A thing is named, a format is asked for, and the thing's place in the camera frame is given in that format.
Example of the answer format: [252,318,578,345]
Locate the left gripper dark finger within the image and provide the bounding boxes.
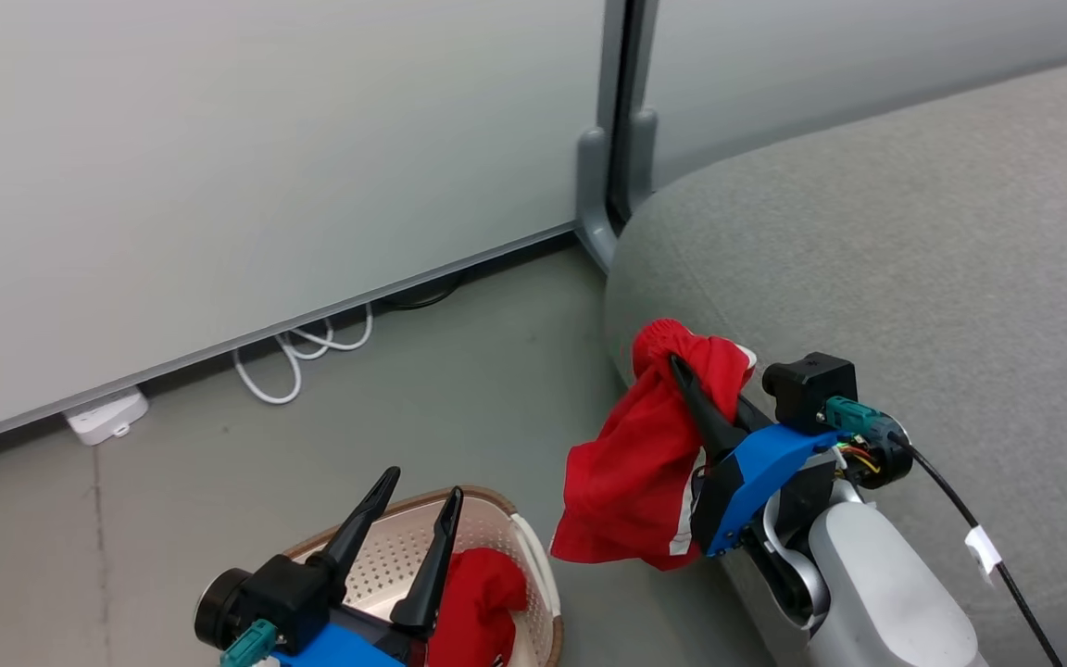
[391,487,465,638]
[315,467,403,583]

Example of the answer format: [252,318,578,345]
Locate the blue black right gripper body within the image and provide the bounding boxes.
[689,422,842,559]

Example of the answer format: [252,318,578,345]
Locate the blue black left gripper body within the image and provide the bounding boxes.
[270,623,430,667]

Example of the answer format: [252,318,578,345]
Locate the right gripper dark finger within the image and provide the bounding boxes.
[669,354,748,457]
[737,393,777,431]

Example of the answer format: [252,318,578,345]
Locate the red shorts with white stripe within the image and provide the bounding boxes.
[549,318,759,572]

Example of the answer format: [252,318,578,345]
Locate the beige perforated laundry basket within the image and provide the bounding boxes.
[282,485,565,667]

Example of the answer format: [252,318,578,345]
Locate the plain red garment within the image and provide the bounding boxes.
[427,547,531,667]

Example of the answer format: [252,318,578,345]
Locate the grey fabric sofa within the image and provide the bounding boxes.
[602,51,1067,667]

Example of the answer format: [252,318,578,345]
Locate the white power strip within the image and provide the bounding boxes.
[63,388,150,447]

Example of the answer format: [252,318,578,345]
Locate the teal left camera connector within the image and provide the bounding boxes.
[220,618,279,667]

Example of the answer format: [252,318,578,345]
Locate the teal camera connector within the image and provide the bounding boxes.
[824,396,890,438]
[220,618,279,667]

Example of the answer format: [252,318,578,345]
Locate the teal right camera connector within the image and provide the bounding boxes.
[824,396,890,438]

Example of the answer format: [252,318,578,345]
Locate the white coiled power cable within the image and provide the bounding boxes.
[232,303,376,407]

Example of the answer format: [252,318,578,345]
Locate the black floor cable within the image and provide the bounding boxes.
[376,276,462,310]

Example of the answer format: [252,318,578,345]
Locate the white cable label tag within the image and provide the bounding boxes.
[963,525,1003,582]

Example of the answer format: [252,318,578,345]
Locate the grey partition post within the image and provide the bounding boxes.
[575,0,660,275]

